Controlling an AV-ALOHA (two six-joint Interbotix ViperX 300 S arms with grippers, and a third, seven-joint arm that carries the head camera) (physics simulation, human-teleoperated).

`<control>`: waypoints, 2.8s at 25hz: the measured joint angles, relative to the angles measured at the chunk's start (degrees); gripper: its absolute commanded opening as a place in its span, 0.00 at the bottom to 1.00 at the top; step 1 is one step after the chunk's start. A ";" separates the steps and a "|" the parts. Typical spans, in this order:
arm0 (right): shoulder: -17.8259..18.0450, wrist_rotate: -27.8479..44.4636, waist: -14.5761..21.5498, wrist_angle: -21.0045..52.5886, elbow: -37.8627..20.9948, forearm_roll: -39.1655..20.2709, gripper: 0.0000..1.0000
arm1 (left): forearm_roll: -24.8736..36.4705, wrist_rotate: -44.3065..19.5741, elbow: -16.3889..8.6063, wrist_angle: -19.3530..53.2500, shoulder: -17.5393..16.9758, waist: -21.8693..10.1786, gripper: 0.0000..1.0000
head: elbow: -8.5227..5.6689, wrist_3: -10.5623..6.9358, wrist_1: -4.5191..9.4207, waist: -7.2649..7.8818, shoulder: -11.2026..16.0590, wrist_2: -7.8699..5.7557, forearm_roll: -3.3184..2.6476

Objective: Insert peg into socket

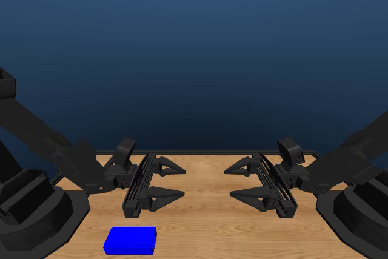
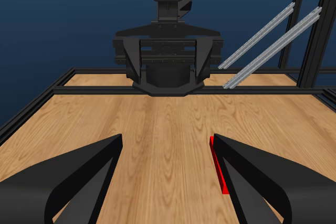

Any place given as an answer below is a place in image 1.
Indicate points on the blue hollow socket block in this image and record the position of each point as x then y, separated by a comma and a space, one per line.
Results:
130, 240

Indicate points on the black table frame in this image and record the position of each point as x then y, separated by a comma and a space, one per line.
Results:
212, 151

